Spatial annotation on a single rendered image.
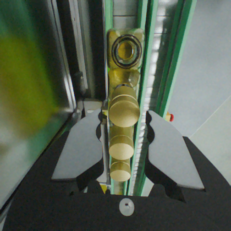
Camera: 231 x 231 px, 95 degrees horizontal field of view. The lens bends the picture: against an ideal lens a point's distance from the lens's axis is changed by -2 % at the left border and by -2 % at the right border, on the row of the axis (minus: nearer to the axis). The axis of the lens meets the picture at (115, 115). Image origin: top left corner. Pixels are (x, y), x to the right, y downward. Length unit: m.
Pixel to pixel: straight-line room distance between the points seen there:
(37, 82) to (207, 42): 0.58
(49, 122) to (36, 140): 0.04
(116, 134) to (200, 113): 0.61
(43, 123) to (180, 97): 0.57
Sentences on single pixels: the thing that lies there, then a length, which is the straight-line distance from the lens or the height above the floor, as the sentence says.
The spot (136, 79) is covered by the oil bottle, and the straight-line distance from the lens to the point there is 0.18.
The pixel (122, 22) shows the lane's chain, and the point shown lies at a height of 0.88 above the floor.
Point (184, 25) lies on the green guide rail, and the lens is 0.33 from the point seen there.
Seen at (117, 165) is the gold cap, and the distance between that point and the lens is 0.19.
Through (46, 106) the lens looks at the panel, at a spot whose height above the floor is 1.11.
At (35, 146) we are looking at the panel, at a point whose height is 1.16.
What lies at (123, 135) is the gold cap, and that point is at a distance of 0.15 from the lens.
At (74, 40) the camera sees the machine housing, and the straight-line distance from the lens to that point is 0.45.
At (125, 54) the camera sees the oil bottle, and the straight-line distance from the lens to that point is 0.20.
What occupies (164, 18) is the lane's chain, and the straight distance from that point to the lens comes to 0.40.
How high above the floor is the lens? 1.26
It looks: 58 degrees down
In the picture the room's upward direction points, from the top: 174 degrees counter-clockwise
